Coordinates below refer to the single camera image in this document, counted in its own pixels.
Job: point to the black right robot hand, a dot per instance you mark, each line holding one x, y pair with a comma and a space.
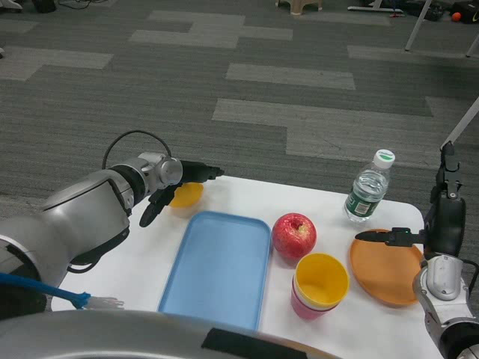
447, 224

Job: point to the orange plastic plate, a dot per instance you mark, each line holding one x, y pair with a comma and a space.
385, 269

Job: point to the white metal frame table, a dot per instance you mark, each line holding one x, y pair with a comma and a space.
416, 30

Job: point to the red apple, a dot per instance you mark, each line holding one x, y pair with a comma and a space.
293, 237

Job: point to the white wheeled chair base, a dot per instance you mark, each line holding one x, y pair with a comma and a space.
2, 52

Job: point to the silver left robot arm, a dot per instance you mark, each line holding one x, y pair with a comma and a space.
86, 217

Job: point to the blue plastic tray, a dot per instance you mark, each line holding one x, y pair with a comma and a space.
217, 269

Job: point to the silver robot chest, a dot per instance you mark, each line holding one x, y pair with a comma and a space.
112, 336

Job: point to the pink plastic cup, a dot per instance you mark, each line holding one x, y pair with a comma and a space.
310, 313

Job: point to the clear water bottle green label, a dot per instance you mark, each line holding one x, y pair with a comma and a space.
366, 194

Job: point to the white plastic cup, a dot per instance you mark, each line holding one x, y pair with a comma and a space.
318, 307

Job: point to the yellow lemon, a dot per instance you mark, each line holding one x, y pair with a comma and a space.
187, 196

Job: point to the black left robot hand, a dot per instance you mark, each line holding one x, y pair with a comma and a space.
196, 170

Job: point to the white desk base frame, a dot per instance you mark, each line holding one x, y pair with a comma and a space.
374, 6

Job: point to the yellow plastic cup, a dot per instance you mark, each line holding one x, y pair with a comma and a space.
322, 276

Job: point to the beige plastic stool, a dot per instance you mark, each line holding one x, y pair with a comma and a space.
295, 7

